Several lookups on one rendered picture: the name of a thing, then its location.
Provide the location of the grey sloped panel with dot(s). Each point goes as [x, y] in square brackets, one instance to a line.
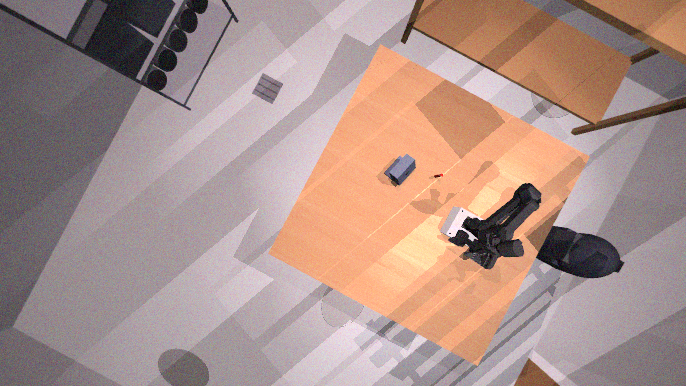
[401, 168]

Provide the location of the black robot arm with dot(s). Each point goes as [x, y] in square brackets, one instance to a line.
[525, 201]

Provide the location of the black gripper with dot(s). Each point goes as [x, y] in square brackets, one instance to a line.
[485, 258]

